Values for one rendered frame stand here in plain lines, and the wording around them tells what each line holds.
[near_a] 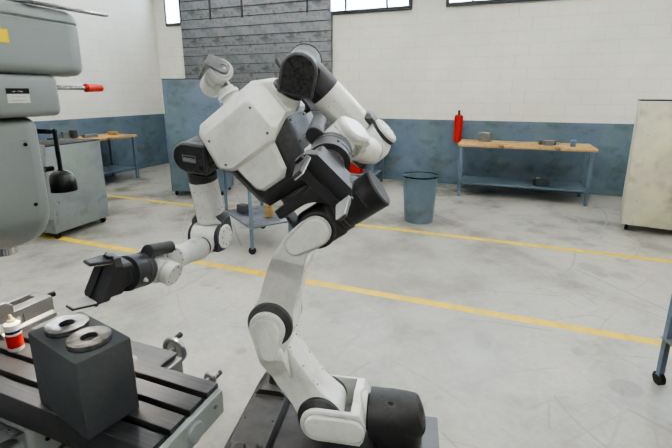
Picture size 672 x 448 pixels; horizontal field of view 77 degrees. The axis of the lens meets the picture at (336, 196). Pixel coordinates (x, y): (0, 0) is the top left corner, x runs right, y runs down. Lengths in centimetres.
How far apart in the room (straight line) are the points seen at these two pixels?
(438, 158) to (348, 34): 295
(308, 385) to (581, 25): 752
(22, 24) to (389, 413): 142
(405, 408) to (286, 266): 58
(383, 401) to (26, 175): 118
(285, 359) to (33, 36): 108
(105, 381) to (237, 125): 66
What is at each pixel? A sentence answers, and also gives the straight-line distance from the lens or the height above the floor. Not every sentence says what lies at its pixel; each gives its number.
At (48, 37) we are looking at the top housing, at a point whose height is 182.
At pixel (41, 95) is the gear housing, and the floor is 168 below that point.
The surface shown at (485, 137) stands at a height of 95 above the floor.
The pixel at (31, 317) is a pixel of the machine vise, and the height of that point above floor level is 99.
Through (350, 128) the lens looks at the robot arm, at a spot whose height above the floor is 161.
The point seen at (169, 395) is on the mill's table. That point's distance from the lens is 122.
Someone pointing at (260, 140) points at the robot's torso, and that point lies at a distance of 113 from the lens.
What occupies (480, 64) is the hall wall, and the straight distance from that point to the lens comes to 818.
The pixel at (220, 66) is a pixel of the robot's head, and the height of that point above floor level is 176.
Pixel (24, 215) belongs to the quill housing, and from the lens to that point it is 129.
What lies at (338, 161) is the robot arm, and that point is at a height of 156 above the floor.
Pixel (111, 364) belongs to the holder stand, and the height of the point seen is 111.
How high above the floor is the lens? 169
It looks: 14 degrees down
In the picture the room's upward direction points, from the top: straight up
